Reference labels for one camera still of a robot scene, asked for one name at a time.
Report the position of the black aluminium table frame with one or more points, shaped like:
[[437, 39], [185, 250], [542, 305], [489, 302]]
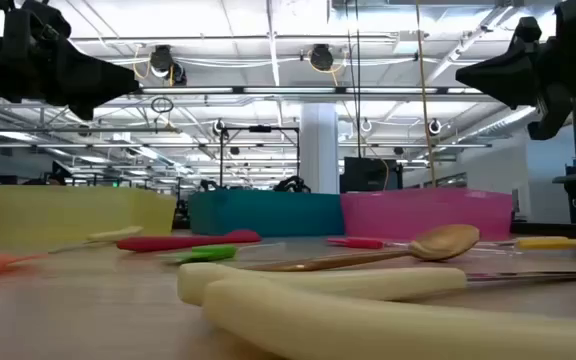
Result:
[[558, 230]]

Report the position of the blue plastic bin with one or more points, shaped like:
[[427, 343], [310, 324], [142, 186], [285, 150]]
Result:
[[268, 212]]

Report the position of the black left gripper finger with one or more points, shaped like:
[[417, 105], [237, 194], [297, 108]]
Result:
[[83, 75]]

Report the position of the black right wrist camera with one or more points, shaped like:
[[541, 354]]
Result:
[[528, 30]]

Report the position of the red silicone spatula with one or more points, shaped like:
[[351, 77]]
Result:
[[178, 242]]

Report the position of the gold metal spoon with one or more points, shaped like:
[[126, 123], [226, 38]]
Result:
[[443, 242]]

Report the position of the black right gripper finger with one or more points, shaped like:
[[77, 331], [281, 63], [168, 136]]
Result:
[[508, 75]]

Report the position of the pink plastic bin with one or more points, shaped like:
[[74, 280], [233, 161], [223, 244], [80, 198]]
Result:
[[418, 210]]

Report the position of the black monitor box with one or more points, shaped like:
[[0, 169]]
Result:
[[368, 175]]

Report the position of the long ceiling light bar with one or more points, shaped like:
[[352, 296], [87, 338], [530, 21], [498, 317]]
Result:
[[288, 90]]

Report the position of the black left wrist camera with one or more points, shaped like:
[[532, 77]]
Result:
[[45, 17]]

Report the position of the white building pillar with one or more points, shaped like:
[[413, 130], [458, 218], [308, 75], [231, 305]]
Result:
[[318, 150]]

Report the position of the yellow plastic bin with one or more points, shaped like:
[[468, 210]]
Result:
[[68, 210]]

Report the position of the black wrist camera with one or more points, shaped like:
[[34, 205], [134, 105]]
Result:
[[45, 17], [528, 30]]

